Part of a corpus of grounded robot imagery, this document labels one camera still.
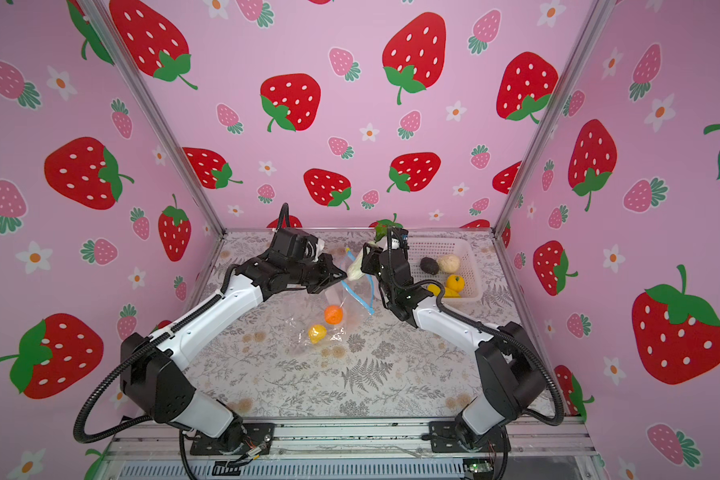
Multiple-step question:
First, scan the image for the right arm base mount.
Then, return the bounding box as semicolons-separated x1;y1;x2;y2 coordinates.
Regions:
421;420;511;454

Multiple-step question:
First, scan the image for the yellow banana toy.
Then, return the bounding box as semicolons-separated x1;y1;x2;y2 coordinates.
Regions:
427;284;461;298

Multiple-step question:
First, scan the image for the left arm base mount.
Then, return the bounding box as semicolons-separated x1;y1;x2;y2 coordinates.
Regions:
190;422;276;457

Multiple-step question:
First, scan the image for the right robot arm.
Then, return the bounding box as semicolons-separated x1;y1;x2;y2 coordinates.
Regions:
360;227;565;451

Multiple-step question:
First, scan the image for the clear zip top bag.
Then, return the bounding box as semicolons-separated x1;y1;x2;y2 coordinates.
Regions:
288;248;376;355

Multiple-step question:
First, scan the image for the white radish toy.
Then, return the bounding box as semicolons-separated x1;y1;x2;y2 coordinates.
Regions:
347;252;365;282

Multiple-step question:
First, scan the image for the white plastic basket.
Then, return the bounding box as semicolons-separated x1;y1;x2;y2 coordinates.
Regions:
408;236;484;304

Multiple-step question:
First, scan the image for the orange toy fruit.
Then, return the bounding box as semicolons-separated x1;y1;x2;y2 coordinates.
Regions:
323;305;344;325

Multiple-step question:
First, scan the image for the green leaf toy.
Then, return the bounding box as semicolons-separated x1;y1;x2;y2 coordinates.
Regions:
371;219;402;242

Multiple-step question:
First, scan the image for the aluminium frame rail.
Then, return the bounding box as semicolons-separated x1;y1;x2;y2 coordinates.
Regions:
90;417;609;479

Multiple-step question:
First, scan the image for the dark avocado toy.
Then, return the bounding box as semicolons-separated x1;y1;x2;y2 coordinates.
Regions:
419;257;440;276

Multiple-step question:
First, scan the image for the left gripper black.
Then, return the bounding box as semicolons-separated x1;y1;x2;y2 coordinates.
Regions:
287;254;349;293

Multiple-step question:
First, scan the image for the yellow bell pepper toy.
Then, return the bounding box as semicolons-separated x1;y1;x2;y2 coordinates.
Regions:
445;274;465;294

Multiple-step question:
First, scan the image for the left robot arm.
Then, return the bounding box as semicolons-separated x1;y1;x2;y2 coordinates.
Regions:
73;227;347;452

